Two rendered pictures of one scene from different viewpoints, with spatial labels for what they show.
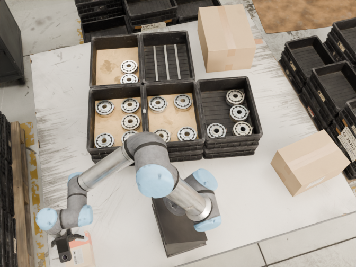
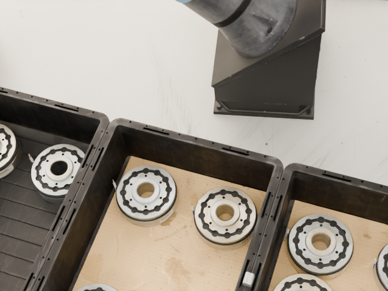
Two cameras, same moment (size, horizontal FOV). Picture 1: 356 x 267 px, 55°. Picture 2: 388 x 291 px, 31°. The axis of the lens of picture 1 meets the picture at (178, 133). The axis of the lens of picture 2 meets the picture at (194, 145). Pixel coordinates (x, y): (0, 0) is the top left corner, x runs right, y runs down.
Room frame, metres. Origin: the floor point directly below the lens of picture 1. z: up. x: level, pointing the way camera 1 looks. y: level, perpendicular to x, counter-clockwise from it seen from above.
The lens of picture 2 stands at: (1.34, 0.31, 1.90)
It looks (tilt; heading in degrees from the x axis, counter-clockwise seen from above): 60 degrees down; 212
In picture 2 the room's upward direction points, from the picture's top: 9 degrees counter-clockwise
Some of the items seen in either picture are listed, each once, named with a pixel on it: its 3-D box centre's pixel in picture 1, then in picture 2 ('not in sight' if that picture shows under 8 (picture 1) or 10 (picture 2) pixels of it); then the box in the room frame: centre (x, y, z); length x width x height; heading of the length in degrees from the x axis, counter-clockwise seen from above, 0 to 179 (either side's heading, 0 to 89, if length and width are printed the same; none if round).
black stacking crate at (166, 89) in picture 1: (172, 117); (159, 261); (1.04, 0.03, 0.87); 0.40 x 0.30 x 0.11; 6
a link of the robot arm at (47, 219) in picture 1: (50, 221); not in sight; (0.37, 0.48, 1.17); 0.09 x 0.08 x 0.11; 100
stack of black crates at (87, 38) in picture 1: (108, 40); not in sight; (2.25, 0.61, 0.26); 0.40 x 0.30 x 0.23; 106
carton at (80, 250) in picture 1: (79, 251); not in sight; (0.35, 0.48, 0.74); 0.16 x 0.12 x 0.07; 17
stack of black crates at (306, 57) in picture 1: (307, 64); not in sight; (1.96, -1.09, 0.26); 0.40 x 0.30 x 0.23; 16
